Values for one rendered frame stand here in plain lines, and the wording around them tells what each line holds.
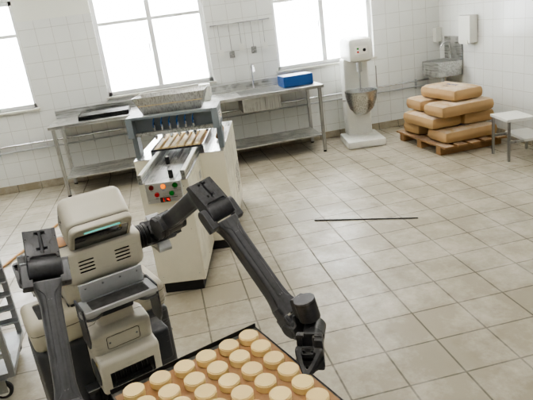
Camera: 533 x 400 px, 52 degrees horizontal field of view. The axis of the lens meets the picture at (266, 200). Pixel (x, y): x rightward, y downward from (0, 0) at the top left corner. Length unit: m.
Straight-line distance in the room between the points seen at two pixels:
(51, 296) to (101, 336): 0.69
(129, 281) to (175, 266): 1.97
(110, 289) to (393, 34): 6.78
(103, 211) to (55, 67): 5.84
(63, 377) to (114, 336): 0.74
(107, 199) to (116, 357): 0.57
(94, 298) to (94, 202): 0.33
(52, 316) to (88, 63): 6.33
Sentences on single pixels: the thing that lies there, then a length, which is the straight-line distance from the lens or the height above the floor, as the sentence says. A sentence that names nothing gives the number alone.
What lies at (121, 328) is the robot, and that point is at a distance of 2.05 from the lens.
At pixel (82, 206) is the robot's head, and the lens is 1.85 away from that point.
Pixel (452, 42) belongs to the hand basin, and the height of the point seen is 1.12.
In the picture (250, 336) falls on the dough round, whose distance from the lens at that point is 1.43.
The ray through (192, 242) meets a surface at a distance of 3.83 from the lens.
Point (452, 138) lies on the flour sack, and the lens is 6.68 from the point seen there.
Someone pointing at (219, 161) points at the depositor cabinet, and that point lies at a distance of 4.34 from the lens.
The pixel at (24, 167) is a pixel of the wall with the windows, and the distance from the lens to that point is 7.88.
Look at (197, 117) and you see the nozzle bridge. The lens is 4.36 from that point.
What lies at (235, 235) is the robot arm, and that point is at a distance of 1.50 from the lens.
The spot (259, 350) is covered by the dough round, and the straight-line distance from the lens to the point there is 1.38.
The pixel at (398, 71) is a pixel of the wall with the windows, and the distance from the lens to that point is 8.27.
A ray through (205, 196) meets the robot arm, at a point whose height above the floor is 1.34.
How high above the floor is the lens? 1.79
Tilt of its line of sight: 19 degrees down
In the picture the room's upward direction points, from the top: 8 degrees counter-clockwise
